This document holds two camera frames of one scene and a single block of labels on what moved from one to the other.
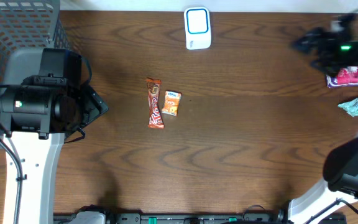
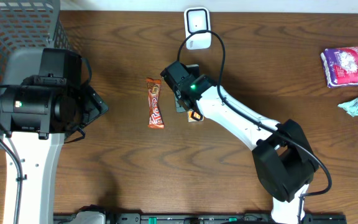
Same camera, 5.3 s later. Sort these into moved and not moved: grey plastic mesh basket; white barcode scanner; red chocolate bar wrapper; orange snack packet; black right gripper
Moved: black right gripper; orange snack packet
Not moved: grey plastic mesh basket; red chocolate bar wrapper; white barcode scanner
